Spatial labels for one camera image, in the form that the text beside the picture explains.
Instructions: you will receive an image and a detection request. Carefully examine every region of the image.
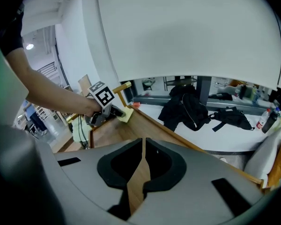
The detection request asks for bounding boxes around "black jacket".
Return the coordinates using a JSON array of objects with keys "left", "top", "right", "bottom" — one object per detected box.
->
[{"left": 158, "top": 85, "right": 211, "bottom": 131}]

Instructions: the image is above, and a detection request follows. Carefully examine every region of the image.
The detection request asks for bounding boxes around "white beanbag seat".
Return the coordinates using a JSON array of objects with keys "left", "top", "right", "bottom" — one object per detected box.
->
[{"left": 244, "top": 125, "right": 281, "bottom": 180}]

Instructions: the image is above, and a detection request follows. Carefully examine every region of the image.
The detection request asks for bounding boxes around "large white roller blind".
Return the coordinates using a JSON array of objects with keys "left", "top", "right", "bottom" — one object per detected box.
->
[{"left": 96, "top": 0, "right": 281, "bottom": 89}]

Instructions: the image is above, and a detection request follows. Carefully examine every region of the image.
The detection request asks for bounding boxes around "person's left forearm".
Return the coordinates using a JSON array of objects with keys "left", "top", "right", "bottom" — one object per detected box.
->
[{"left": 21, "top": 62, "right": 103, "bottom": 118}]

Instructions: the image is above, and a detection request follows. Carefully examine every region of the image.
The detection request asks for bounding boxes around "clear bottle red label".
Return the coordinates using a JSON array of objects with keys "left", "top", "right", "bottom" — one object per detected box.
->
[{"left": 256, "top": 108, "right": 271, "bottom": 130}]

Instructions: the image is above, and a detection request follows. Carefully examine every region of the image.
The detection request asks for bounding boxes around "yellow cloth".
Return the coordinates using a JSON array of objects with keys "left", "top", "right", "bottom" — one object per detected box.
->
[{"left": 117, "top": 108, "right": 134, "bottom": 124}]

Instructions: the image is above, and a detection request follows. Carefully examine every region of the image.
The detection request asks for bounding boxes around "person's black clothing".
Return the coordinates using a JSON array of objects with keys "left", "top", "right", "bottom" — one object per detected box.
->
[{"left": 0, "top": 3, "right": 25, "bottom": 57}]

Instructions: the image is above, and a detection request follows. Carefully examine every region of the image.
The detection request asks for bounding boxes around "black bag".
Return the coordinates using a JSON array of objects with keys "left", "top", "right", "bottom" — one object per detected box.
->
[{"left": 209, "top": 106, "right": 255, "bottom": 132}]

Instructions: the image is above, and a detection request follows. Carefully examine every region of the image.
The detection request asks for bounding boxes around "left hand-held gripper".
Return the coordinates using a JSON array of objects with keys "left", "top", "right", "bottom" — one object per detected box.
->
[{"left": 85, "top": 81, "right": 127, "bottom": 126}]

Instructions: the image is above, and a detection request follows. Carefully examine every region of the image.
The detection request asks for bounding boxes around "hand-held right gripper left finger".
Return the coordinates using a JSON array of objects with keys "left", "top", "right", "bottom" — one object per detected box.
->
[{"left": 53, "top": 137, "right": 144, "bottom": 222}]

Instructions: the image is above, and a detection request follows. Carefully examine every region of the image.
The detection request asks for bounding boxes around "black cable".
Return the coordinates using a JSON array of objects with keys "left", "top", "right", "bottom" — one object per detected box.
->
[{"left": 76, "top": 115, "right": 89, "bottom": 150}]

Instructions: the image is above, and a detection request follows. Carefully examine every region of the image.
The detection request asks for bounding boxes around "brown cardboard sheet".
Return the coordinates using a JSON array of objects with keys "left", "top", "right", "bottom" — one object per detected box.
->
[{"left": 78, "top": 74, "right": 92, "bottom": 96}]

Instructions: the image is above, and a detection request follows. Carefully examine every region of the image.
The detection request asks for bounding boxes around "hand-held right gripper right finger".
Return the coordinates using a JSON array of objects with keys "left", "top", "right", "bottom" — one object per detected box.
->
[{"left": 128, "top": 136, "right": 265, "bottom": 225}]

